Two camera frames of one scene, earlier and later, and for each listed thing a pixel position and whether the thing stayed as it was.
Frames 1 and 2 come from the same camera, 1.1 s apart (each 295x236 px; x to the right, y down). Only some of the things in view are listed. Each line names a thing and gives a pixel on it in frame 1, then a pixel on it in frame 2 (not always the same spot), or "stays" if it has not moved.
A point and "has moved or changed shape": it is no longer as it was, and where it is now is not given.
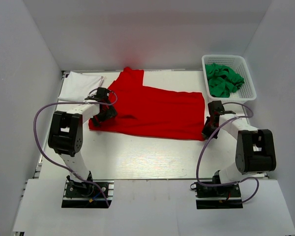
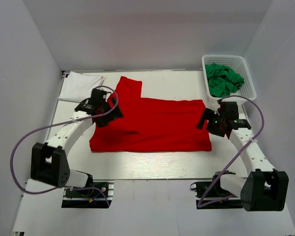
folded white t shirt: (78, 86) stays
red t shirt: (150, 111) has moved or changed shape
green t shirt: (221, 80) stays
